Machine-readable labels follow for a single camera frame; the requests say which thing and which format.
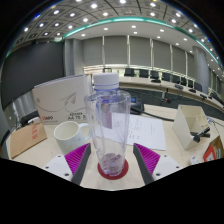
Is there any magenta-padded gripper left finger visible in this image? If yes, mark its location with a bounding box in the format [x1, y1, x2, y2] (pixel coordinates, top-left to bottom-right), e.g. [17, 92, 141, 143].
[41, 142, 92, 186]

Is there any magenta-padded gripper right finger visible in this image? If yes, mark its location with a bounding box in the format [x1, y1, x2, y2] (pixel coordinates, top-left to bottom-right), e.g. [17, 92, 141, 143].
[132, 142, 184, 186]

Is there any clear plastic water bottle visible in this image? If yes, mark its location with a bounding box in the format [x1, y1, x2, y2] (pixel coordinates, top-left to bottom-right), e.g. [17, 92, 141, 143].
[83, 72, 132, 178]

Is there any white ceramic mug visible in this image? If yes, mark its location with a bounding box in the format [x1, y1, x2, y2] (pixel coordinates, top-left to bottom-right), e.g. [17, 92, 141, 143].
[53, 120, 92, 156]

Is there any flat round red coaster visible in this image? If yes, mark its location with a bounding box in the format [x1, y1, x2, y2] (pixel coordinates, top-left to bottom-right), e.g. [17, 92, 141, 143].
[96, 159, 130, 181]

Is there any printed white paper sheet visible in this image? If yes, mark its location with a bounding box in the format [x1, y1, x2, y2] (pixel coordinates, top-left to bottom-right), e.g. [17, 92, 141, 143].
[126, 114, 167, 152]

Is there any white remote control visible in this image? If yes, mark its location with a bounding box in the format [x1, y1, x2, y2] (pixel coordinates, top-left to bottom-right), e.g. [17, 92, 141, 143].
[189, 155, 202, 166]

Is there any open white cardboard box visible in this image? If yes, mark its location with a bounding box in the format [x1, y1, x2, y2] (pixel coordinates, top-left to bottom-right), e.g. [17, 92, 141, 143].
[172, 104, 212, 151]

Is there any flat brown cardboard sheet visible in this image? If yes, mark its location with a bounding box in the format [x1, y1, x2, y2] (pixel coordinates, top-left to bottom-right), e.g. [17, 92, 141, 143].
[9, 122, 48, 160]

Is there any black stapler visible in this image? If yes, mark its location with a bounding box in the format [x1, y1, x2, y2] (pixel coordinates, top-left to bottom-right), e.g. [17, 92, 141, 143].
[190, 126, 212, 144]

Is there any white paper carton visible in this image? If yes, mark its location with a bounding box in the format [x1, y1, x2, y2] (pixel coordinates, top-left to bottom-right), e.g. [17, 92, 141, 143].
[32, 74, 93, 126]

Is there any open brown cardboard box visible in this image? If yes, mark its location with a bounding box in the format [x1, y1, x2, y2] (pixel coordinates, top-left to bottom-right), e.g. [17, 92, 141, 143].
[203, 134, 224, 163]

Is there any long curved conference desk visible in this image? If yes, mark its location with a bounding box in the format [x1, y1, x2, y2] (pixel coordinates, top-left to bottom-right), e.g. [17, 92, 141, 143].
[118, 76, 224, 121]

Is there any row of black office chairs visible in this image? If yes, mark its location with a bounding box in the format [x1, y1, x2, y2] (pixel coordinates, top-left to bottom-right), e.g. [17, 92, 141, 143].
[123, 67, 224, 105]

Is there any group of ceiling lights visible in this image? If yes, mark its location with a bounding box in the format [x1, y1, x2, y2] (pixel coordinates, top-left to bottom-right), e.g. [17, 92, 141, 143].
[6, 0, 224, 64]

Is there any black device with cables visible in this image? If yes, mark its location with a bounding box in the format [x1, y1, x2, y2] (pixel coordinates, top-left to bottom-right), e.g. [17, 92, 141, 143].
[20, 110, 40, 127]

